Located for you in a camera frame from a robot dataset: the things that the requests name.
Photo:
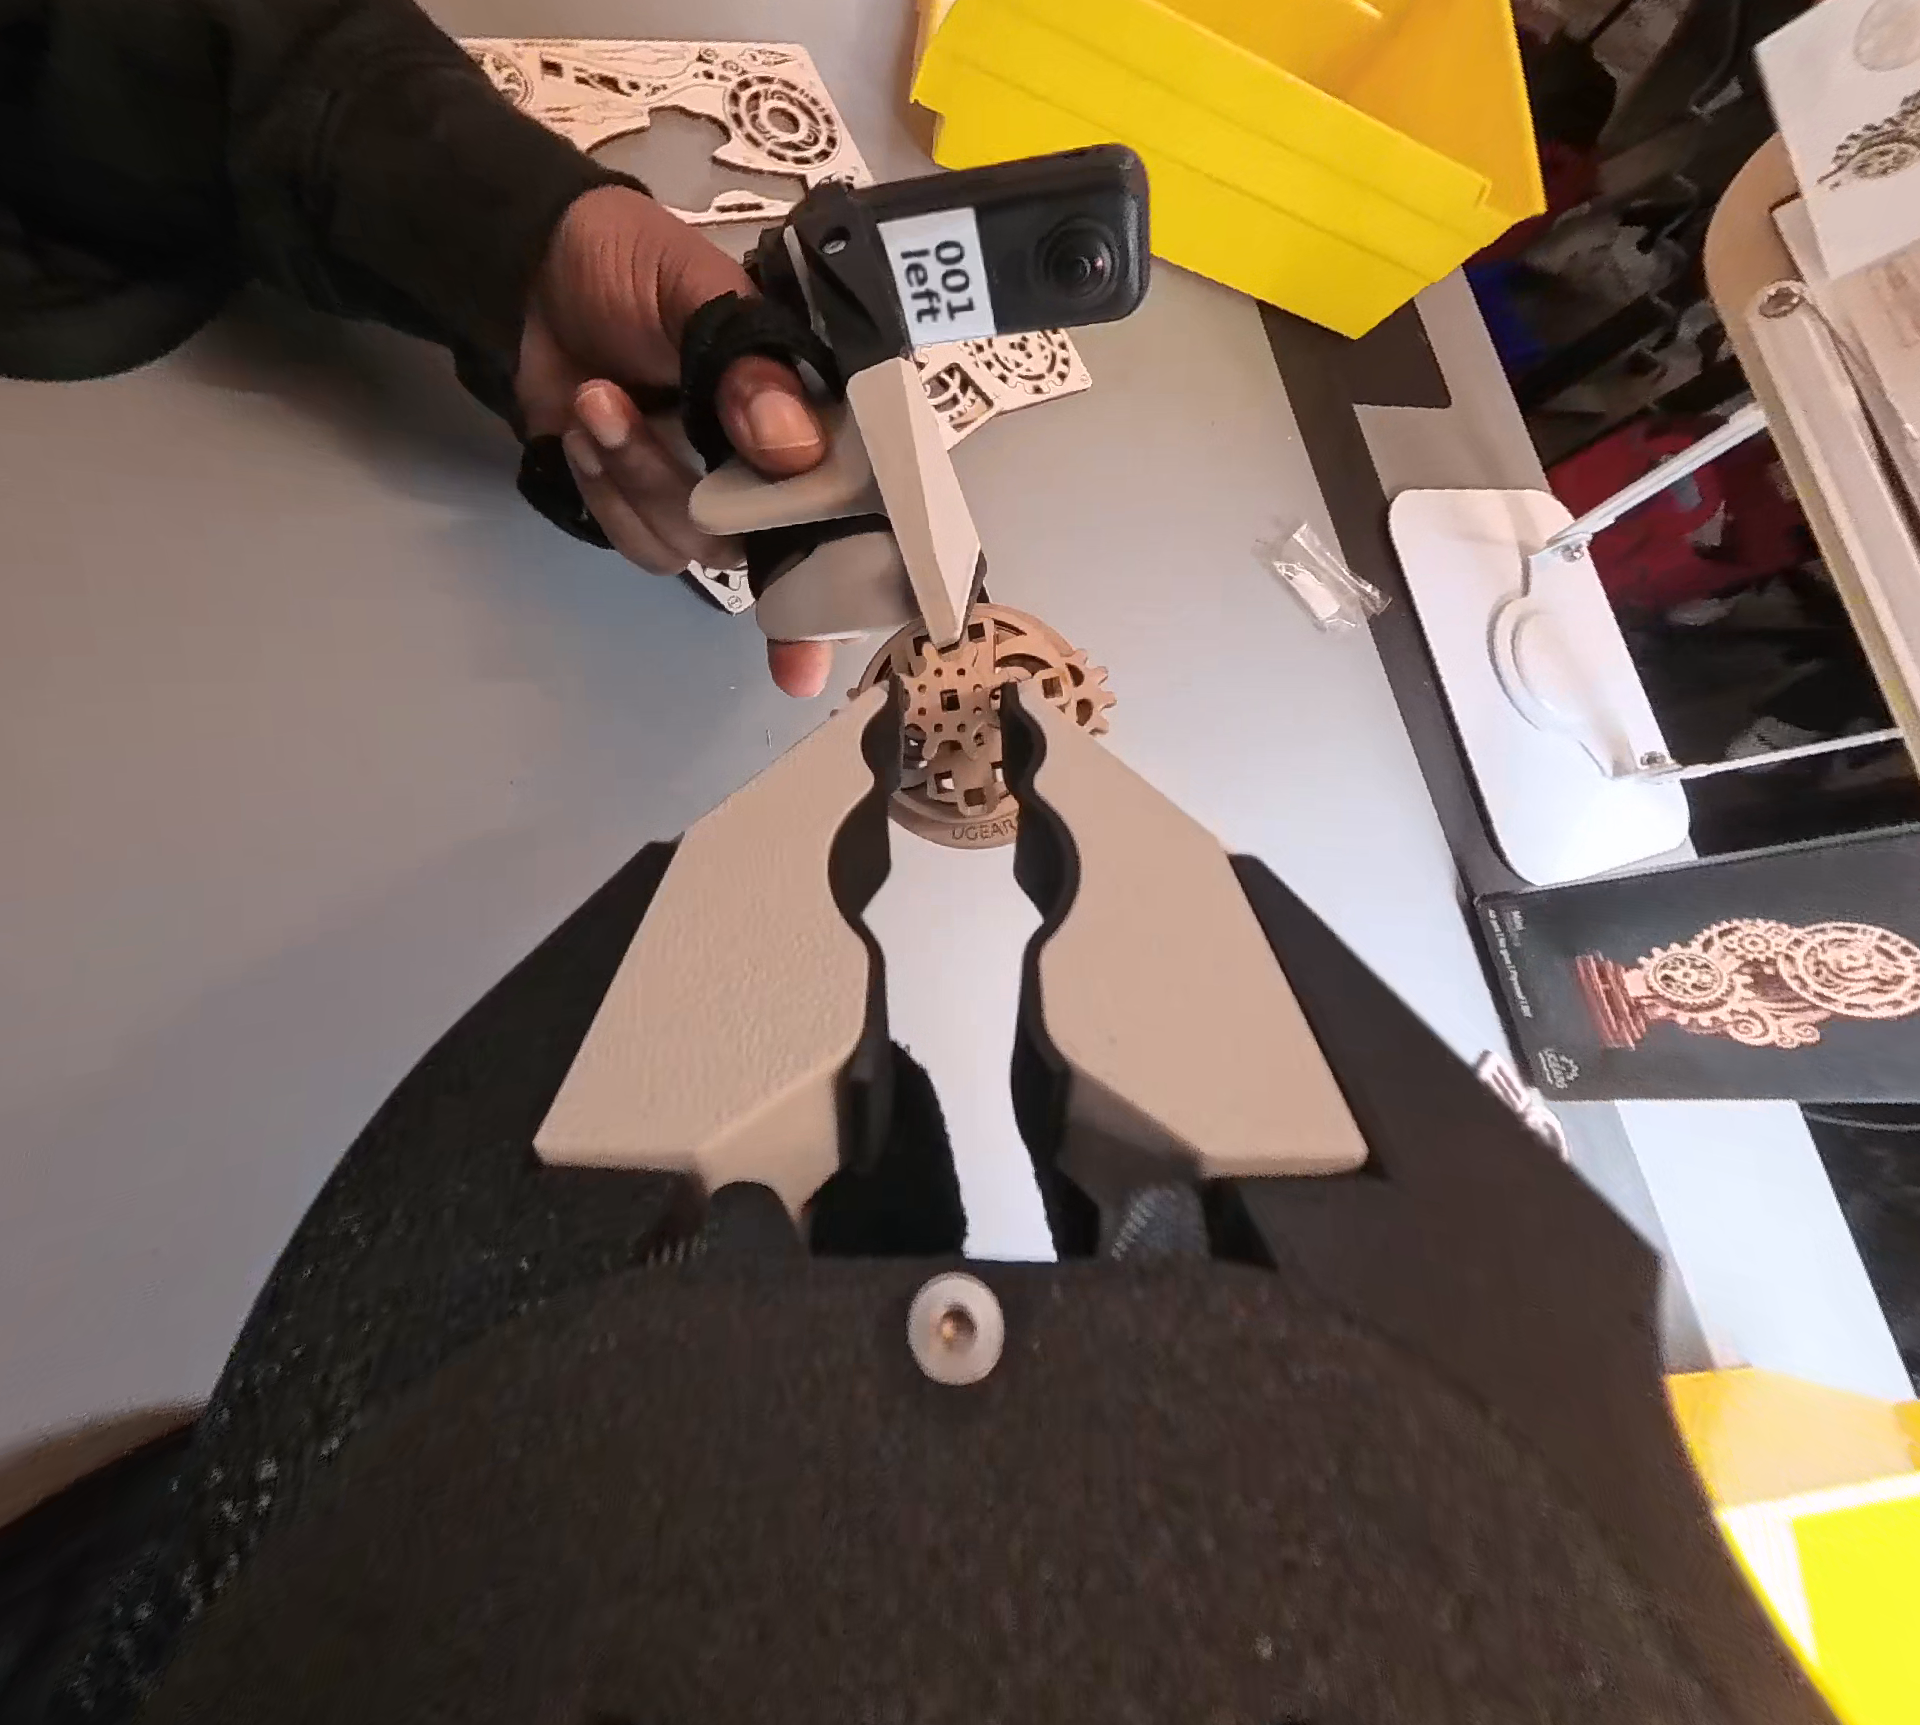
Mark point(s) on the grey desk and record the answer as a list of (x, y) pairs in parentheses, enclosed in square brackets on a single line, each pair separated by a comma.
[(300, 708)]

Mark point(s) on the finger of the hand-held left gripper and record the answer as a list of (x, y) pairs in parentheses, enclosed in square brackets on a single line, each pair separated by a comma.
[(921, 481)]

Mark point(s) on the round wooden gear model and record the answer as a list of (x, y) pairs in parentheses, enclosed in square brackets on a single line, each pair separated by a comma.
[(1043, 664)]

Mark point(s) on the large wooden puzzle sheet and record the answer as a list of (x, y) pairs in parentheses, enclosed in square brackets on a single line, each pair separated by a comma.
[(601, 90)]

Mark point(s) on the white stand base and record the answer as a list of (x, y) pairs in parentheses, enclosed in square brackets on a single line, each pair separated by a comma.
[(1484, 708)]

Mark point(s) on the black product box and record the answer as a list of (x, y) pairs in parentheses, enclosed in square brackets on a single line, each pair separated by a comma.
[(1649, 923)]

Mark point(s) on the person's left forearm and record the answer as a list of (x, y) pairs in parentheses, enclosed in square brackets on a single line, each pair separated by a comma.
[(226, 104)]

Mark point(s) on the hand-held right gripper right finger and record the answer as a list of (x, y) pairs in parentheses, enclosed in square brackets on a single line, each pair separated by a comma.
[(1203, 1006)]

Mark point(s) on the beige wooden board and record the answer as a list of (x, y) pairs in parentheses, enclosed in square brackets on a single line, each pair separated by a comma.
[(1771, 240)]

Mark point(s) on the small clear plastic bag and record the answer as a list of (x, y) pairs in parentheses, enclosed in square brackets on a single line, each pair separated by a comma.
[(1320, 579)]

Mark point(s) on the small slotted wooden piece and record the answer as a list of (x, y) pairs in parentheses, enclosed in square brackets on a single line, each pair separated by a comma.
[(1519, 1096)]

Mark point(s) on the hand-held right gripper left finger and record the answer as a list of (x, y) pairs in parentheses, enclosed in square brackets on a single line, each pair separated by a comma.
[(706, 989)]

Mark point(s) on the white instruction sheet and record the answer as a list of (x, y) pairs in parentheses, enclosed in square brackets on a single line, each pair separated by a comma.
[(1855, 90)]

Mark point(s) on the person's left hand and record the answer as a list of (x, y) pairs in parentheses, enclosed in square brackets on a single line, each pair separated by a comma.
[(630, 269)]

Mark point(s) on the small wooden puzzle sheet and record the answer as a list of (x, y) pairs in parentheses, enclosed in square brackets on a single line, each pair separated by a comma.
[(1036, 375)]

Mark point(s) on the yellow tray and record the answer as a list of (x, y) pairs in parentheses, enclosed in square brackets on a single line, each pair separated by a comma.
[(1845, 1576)]

